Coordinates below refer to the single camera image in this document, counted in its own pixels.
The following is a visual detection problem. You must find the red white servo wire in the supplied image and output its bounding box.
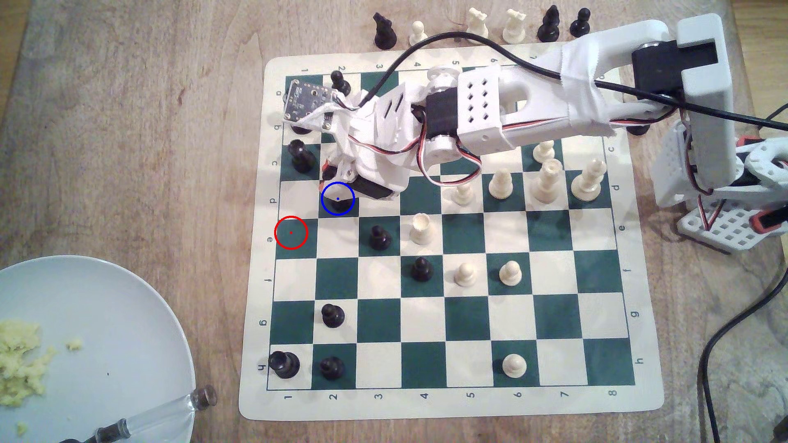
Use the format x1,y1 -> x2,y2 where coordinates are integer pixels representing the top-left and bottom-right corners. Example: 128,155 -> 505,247
419,132 -> 484,187

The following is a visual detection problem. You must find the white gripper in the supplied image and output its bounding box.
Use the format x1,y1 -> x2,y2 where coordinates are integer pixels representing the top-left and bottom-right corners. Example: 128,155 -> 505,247
320,86 -> 426,201

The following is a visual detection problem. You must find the white bishop chess piece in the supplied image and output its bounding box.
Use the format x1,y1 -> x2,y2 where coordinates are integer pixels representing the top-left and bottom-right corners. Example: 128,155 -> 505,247
489,170 -> 514,200

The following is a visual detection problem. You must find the white knight chess piece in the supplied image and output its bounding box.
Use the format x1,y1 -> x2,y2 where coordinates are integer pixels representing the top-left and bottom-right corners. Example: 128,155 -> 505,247
465,7 -> 490,45
502,9 -> 528,45

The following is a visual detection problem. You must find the green white chess mat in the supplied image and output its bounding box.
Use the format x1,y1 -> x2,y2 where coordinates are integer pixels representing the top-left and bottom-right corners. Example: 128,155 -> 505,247
238,40 -> 666,422

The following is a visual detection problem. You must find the black king chess piece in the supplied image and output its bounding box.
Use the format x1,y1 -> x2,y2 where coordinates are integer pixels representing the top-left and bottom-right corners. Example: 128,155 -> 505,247
324,165 -> 354,214

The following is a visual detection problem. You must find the white rook chess piece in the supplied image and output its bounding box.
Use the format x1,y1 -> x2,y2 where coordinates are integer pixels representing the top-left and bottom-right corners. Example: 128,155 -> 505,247
410,213 -> 435,246

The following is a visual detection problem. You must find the clear handled utensil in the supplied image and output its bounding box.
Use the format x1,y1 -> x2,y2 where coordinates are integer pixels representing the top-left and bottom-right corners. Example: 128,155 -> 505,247
58,384 -> 218,443

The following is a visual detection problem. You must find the camera circuit board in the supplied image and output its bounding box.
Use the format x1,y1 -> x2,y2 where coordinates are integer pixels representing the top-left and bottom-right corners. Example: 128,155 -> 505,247
284,78 -> 338,122

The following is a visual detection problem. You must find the white king chess piece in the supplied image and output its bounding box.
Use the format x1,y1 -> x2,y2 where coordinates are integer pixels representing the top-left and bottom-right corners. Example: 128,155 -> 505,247
570,158 -> 608,203

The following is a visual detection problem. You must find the white tape wrap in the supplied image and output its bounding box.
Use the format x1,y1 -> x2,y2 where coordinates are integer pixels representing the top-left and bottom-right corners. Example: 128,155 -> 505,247
557,40 -> 616,137

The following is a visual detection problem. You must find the black camera cable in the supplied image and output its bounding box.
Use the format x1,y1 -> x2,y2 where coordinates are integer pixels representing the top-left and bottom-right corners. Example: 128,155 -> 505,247
368,32 -> 788,130

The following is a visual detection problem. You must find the white queen chess piece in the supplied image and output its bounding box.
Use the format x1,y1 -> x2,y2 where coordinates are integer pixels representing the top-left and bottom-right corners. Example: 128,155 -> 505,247
531,159 -> 564,203

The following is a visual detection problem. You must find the black knight chess piece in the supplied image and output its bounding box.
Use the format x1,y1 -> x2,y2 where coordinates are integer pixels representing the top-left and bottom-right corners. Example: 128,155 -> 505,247
373,12 -> 398,51

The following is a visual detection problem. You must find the pale blue plate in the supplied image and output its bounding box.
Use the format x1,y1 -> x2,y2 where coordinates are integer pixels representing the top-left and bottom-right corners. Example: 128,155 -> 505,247
0,255 -> 197,443

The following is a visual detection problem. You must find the orange black clamp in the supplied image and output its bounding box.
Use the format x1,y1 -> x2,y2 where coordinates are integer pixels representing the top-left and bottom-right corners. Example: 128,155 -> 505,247
754,208 -> 788,235

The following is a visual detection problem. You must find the yellow food clump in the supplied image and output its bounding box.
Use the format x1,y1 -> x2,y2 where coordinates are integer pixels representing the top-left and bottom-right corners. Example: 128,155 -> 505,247
0,319 -> 57,408

